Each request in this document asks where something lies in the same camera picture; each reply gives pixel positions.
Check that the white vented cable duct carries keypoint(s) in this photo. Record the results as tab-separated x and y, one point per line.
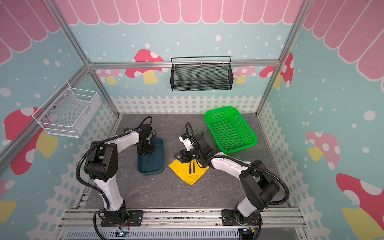
171	234

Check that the black wire mesh basket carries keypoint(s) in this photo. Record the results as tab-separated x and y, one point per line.
207	73

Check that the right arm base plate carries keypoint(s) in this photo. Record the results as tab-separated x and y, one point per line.
231	217

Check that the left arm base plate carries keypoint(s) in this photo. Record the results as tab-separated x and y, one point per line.
132	218

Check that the green plastic basket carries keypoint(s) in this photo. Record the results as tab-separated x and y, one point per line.
230	130

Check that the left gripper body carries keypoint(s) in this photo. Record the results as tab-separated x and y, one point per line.
145	148

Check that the dark teal plastic tray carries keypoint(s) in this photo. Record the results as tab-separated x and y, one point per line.
157	160

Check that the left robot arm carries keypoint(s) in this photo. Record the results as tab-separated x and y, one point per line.
98	167

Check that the yellow paper napkin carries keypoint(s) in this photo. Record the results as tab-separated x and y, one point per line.
190	172

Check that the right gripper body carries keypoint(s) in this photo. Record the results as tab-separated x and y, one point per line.
187	156

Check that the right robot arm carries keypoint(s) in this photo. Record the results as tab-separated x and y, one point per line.
262	188

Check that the white wire mesh basket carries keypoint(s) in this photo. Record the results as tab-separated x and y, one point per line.
68	111

